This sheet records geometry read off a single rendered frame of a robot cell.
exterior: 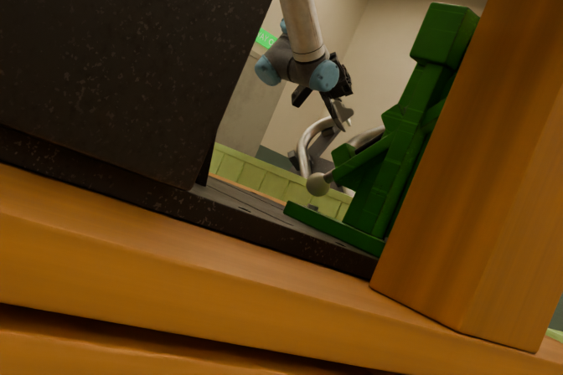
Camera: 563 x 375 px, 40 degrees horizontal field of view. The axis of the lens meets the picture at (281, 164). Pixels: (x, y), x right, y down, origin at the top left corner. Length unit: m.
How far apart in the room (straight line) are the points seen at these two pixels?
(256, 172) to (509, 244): 1.28
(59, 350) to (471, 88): 0.39
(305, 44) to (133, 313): 1.44
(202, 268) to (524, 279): 0.32
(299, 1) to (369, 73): 7.91
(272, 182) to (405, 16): 7.98
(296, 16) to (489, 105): 1.15
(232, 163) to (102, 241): 1.57
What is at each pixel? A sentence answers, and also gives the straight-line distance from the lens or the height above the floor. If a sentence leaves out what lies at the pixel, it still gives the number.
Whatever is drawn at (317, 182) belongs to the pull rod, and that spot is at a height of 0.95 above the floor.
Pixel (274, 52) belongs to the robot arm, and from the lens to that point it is 1.89.
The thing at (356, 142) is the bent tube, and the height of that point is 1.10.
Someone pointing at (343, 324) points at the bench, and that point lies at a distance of 0.46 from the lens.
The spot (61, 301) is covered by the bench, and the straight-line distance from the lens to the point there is 0.33.
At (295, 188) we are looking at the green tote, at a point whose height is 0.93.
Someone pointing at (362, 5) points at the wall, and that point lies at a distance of 10.01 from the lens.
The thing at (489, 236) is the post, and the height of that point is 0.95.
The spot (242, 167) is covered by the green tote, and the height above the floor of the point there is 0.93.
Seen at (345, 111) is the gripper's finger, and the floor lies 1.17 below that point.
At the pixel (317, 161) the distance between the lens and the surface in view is 2.11.
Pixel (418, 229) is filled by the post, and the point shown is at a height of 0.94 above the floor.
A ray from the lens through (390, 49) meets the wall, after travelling 9.57.
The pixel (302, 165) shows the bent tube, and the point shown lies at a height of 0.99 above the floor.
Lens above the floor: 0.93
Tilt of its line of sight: 1 degrees up
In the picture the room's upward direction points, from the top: 23 degrees clockwise
